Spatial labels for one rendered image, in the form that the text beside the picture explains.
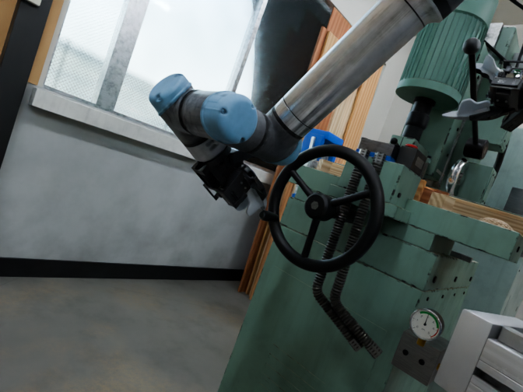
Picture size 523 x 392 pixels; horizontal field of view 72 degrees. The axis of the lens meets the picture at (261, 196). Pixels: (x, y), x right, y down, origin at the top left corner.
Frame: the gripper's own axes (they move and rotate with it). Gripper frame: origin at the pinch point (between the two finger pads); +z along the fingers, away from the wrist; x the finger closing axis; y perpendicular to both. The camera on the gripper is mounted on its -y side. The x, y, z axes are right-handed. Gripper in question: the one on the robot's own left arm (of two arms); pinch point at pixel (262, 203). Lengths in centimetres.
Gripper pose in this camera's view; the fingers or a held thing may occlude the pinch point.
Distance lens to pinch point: 83.2
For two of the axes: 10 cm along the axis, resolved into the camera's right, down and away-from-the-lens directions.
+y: -5.8, 7.5, -3.2
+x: 6.9, 2.4, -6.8
